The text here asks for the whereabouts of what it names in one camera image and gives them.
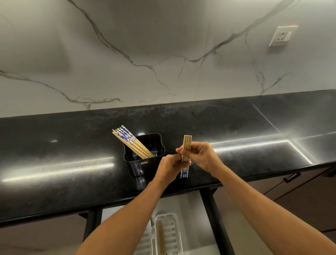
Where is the black cabinet handle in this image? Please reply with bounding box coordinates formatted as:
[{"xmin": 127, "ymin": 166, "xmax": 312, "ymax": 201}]
[{"xmin": 283, "ymin": 172, "xmax": 302, "ymax": 184}]

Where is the black plastic container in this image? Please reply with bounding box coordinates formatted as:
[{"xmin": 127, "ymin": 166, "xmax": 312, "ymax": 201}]
[{"xmin": 123, "ymin": 133, "xmax": 166, "ymax": 178}]

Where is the person's left hand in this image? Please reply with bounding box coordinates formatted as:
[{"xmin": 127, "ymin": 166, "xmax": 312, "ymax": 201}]
[{"xmin": 153, "ymin": 154, "xmax": 185, "ymax": 188}]

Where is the person's left forearm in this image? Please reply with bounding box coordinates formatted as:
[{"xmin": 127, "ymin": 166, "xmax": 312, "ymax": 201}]
[{"xmin": 75, "ymin": 180, "xmax": 169, "ymax": 255}]

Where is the white wall socket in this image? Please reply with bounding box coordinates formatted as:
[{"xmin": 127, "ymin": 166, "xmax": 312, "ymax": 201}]
[{"xmin": 269, "ymin": 25, "xmax": 299, "ymax": 47}]

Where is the brown cabinet front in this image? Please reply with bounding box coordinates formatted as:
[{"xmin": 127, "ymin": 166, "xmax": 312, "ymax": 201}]
[
  {"xmin": 0, "ymin": 213, "xmax": 89, "ymax": 255},
  {"xmin": 214, "ymin": 167, "xmax": 336, "ymax": 255}
]

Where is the white ridged plastic tray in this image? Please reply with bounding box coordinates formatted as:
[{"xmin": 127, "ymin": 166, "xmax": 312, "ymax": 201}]
[{"xmin": 154, "ymin": 212, "xmax": 184, "ymax": 255}]

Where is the person's right hand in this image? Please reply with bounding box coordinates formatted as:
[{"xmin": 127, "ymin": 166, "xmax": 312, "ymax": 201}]
[{"xmin": 176, "ymin": 142, "xmax": 224, "ymax": 176}]

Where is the blue-tipped wooden chopstick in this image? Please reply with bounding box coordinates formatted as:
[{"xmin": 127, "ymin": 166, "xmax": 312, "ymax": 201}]
[
  {"xmin": 182, "ymin": 135, "xmax": 188, "ymax": 178},
  {"xmin": 187, "ymin": 135, "xmax": 193, "ymax": 177},
  {"xmin": 184, "ymin": 135, "xmax": 190, "ymax": 178},
  {"xmin": 180, "ymin": 135, "xmax": 186, "ymax": 178}
]

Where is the bunch of patterned chopsticks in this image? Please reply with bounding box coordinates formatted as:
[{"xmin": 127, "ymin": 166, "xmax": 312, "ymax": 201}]
[{"xmin": 112, "ymin": 125, "xmax": 154, "ymax": 160}]

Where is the person's right forearm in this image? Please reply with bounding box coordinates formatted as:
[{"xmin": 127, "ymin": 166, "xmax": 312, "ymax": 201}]
[{"xmin": 213, "ymin": 166, "xmax": 336, "ymax": 255}]

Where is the open white drawer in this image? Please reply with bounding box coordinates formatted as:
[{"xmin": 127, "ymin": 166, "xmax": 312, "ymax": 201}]
[{"xmin": 83, "ymin": 188, "xmax": 235, "ymax": 255}]

